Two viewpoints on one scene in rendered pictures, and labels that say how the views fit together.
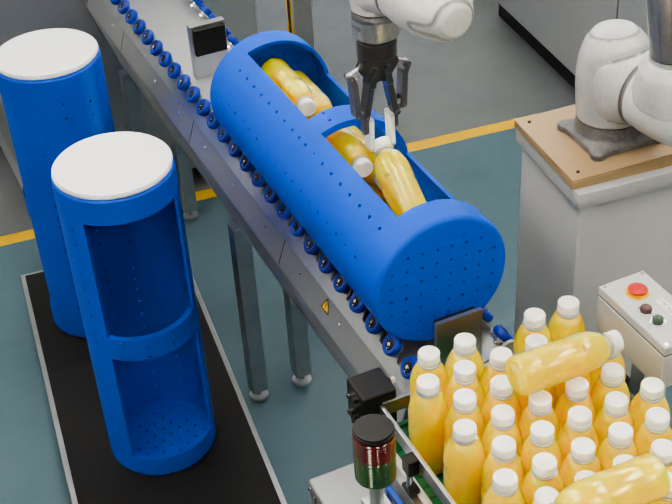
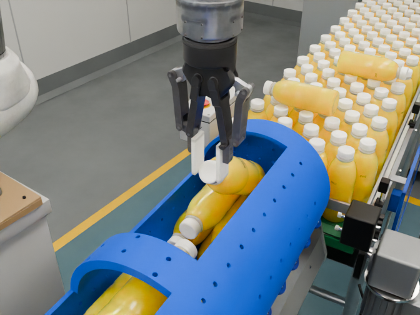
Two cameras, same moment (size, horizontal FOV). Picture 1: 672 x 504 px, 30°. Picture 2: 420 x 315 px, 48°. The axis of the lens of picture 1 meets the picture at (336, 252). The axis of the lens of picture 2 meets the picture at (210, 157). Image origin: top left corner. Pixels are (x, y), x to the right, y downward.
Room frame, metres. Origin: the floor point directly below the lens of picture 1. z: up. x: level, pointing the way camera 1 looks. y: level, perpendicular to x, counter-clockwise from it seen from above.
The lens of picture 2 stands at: (2.48, 0.39, 1.70)
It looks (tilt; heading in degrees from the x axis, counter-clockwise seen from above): 34 degrees down; 232
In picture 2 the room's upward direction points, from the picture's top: straight up
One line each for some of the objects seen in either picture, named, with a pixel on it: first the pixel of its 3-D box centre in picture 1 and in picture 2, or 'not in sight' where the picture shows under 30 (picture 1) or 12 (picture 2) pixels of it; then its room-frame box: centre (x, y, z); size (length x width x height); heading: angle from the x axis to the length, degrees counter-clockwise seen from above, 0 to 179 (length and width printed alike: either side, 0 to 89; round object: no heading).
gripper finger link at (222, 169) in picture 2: (369, 132); (222, 160); (2.09, -0.08, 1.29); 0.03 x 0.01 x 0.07; 23
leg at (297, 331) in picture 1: (294, 299); not in sight; (2.80, 0.13, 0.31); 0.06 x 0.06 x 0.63; 23
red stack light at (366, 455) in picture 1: (374, 441); not in sight; (1.31, -0.04, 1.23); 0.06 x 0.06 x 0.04
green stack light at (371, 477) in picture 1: (375, 463); not in sight; (1.31, -0.04, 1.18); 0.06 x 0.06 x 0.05
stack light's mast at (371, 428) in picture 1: (375, 465); not in sight; (1.31, -0.04, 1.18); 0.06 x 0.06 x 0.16
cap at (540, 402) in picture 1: (540, 401); not in sight; (1.52, -0.32, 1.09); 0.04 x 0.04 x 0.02
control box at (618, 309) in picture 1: (651, 328); (211, 112); (1.73, -0.57, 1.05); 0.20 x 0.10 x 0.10; 23
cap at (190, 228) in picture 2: not in sight; (190, 228); (2.11, -0.15, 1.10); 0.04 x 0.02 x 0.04; 113
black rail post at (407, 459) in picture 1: (410, 473); (382, 192); (1.52, -0.11, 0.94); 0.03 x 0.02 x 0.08; 23
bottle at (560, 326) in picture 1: (565, 347); not in sight; (1.76, -0.42, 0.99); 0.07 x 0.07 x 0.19
